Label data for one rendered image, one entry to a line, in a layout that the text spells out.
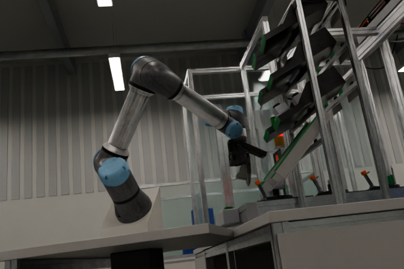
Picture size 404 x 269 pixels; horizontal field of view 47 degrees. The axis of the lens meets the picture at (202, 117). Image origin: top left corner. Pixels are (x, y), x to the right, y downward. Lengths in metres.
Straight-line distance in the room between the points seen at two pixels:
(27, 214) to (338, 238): 9.27
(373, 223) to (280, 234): 0.26
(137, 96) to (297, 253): 0.92
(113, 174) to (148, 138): 8.53
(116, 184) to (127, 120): 0.26
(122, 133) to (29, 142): 8.75
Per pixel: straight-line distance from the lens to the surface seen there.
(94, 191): 10.13
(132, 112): 1.87
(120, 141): 1.89
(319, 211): 1.31
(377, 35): 3.28
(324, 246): 1.31
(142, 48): 9.25
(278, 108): 1.68
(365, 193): 2.03
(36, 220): 10.25
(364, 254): 1.35
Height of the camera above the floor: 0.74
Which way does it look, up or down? 18 degrees up
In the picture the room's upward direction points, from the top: 7 degrees counter-clockwise
